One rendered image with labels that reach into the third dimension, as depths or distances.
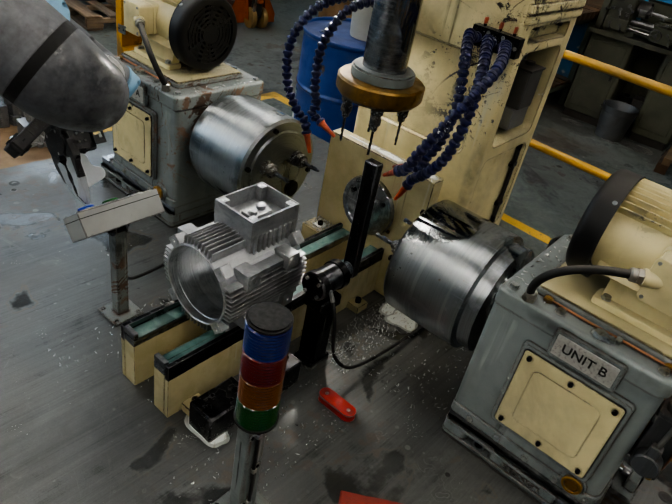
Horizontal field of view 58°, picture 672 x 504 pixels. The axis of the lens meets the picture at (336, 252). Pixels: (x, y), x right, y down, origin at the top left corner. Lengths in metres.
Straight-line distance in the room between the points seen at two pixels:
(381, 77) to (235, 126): 0.39
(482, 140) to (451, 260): 0.36
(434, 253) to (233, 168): 0.53
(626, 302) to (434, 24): 0.71
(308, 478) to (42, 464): 0.44
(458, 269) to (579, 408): 0.30
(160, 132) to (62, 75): 0.85
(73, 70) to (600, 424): 0.89
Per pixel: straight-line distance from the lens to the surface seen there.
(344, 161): 1.47
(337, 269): 1.17
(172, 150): 1.57
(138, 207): 1.24
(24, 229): 1.68
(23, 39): 0.76
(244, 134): 1.41
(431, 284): 1.13
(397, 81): 1.22
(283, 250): 1.13
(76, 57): 0.76
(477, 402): 1.18
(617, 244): 1.02
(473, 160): 1.41
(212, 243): 1.08
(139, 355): 1.20
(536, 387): 1.08
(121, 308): 1.38
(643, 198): 1.02
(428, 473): 1.19
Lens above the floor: 1.72
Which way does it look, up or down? 34 degrees down
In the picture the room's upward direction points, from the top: 12 degrees clockwise
